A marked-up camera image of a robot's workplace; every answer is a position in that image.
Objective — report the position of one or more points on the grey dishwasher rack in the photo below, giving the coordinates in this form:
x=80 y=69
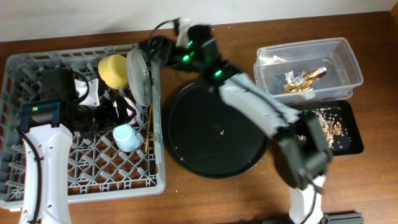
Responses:
x=97 y=169

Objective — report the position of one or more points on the clear plastic bin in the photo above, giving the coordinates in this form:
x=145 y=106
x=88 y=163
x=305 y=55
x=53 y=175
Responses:
x=336 y=54

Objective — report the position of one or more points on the white tissue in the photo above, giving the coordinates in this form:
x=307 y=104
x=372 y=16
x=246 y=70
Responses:
x=295 y=78

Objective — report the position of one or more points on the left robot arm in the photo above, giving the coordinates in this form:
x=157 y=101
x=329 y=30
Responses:
x=67 y=103

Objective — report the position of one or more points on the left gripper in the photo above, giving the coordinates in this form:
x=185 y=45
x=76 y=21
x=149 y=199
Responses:
x=104 y=112

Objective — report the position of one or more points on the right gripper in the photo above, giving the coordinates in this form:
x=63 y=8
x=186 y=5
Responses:
x=153 y=48

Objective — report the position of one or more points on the food scraps with rice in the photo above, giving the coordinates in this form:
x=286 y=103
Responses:
x=335 y=132

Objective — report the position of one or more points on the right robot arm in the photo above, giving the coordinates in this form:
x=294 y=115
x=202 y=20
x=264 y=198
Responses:
x=302 y=157

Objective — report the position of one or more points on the pink cup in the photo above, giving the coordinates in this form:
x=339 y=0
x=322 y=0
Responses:
x=126 y=111

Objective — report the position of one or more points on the round black tray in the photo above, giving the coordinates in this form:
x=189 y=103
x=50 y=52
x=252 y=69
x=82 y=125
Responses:
x=208 y=137

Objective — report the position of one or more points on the blue cup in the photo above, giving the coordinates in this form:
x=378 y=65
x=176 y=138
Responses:
x=125 y=137

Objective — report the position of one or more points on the wooden chopstick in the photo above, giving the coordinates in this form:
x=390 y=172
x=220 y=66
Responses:
x=148 y=127

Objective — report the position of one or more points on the yellow bowl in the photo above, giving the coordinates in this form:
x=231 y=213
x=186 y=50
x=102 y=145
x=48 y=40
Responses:
x=113 y=71

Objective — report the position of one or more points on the grey plate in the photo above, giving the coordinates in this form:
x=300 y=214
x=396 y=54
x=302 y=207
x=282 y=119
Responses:
x=138 y=78

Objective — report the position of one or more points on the gold snack wrapper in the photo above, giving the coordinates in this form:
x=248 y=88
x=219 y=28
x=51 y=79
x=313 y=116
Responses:
x=310 y=78

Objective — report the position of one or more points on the black rectangular tray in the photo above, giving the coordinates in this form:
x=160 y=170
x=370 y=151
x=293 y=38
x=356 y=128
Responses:
x=356 y=145

